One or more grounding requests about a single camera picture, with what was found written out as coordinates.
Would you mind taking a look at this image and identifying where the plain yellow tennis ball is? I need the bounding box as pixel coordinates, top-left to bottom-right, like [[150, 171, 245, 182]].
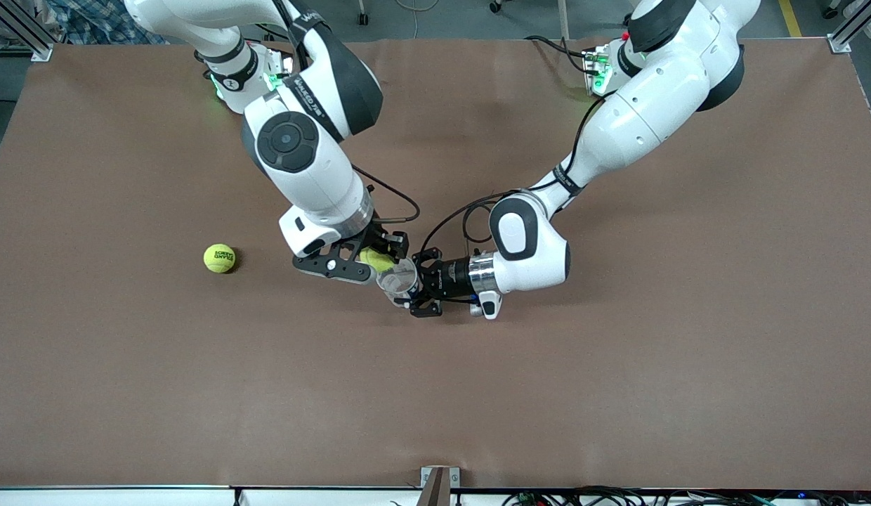
[[358, 247, 398, 275]]

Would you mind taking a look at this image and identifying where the clear tennis ball can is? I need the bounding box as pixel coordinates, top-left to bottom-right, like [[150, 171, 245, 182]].
[[376, 259, 422, 309]]

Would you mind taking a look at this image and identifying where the yellow tennis ball black print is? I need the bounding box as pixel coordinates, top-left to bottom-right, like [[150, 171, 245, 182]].
[[203, 243, 237, 274]]

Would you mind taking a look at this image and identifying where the blue plaid cloth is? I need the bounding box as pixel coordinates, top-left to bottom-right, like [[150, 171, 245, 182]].
[[46, 0, 152, 44]]

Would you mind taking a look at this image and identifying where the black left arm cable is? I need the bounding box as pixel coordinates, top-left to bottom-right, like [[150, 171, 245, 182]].
[[420, 91, 608, 258]]

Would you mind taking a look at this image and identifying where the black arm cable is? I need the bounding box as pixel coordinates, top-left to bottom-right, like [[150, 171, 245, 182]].
[[420, 91, 608, 258], [288, 0, 421, 224]]

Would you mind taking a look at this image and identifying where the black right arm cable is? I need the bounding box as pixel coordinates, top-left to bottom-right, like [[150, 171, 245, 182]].
[[288, 0, 421, 224]]

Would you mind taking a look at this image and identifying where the grey bracket with brown post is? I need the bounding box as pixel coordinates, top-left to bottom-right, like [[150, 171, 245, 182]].
[[416, 466, 461, 506]]

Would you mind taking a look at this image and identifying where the thin white floor cable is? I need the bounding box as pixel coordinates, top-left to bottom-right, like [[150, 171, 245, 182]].
[[393, 0, 440, 40]]

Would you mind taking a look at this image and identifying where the black base power cable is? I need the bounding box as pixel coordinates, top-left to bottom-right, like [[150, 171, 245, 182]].
[[524, 34, 594, 77]]

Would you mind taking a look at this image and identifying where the tangled black cable bundle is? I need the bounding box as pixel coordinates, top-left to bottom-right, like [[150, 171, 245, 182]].
[[502, 485, 871, 506]]

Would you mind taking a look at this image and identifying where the white table edge rail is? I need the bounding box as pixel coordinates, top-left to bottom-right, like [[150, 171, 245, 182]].
[[0, 485, 871, 506]]

